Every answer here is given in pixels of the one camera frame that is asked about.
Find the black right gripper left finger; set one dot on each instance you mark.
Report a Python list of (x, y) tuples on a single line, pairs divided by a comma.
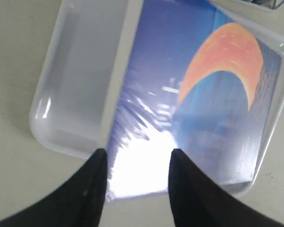
[(78, 202)]

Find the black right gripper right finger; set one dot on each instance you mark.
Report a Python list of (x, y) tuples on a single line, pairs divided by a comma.
[(197, 201)]

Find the blue spine book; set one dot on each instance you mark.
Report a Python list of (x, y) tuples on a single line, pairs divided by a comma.
[(196, 80)]

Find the white plastic tray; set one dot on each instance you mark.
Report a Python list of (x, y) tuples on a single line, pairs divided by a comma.
[(83, 74)]

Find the white wire book rack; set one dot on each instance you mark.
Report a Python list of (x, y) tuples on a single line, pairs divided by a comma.
[(267, 6)]

